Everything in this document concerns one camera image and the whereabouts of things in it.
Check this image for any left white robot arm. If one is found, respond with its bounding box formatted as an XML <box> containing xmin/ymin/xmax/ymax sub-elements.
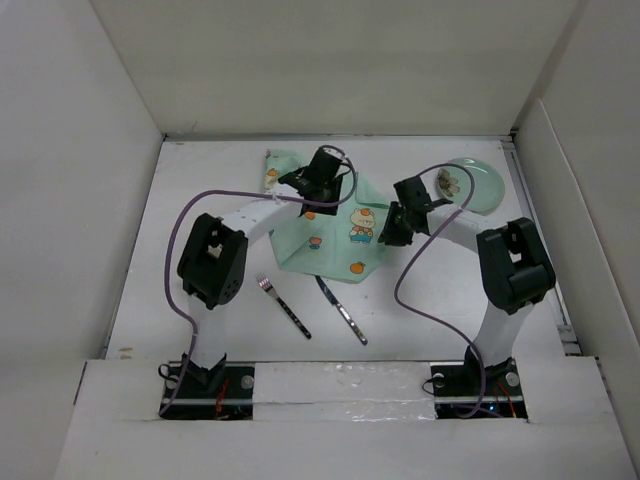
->
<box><xmin>177</xmin><ymin>145</ymin><xmax>357</xmax><ymax>397</ymax></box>

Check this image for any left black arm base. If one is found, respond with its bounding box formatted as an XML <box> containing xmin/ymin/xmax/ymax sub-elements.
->
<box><xmin>158</xmin><ymin>357</ymin><xmax>255</xmax><ymax>421</ymax></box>

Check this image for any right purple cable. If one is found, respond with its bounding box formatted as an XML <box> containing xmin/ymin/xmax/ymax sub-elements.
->
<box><xmin>393</xmin><ymin>160</ymin><xmax>494</xmax><ymax>419</ymax></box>

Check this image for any silver knife dark handle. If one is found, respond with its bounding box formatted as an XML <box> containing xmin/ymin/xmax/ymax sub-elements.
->
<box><xmin>315</xmin><ymin>276</ymin><xmax>368</xmax><ymax>345</ymax></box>

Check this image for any green cartoon print cloth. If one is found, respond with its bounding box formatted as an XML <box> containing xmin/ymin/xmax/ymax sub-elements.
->
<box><xmin>269</xmin><ymin>171</ymin><xmax>390</xmax><ymax>283</ymax></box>

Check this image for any silver fork dark handle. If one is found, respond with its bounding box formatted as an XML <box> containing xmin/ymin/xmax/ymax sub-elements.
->
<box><xmin>256</xmin><ymin>274</ymin><xmax>312</xmax><ymax>340</ymax></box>

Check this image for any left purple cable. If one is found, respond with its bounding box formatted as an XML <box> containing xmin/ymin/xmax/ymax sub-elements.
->
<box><xmin>159</xmin><ymin>145</ymin><xmax>359</xmax><ymax>416</ymax></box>

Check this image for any purple cable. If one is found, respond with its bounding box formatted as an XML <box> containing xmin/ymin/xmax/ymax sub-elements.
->
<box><xmin>159</xmin><ymin>145</ymin><xmax>359</xmax><ymax>416</ymax></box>
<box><xmin>393</xmin><ymin>160</ymin><xmax>494</xmax><ymax>419</ymax></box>

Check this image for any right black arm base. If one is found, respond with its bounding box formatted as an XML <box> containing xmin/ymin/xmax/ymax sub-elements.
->
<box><xmin>421</xmin><ymin>348</ymin><xmax>528</xmax><ymax>419</ymax></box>

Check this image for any pale green glass plate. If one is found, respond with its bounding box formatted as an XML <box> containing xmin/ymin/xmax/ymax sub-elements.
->
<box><xmin>436</xmin><ymin>158</ymin><xmax>505</xmax><ymax>214</ymax></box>

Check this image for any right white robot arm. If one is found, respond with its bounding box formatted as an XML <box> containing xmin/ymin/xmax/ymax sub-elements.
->
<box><xmin>378</xmin><ymin>176</ymin><xmax>556</xmax><ymax>394</ymax></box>

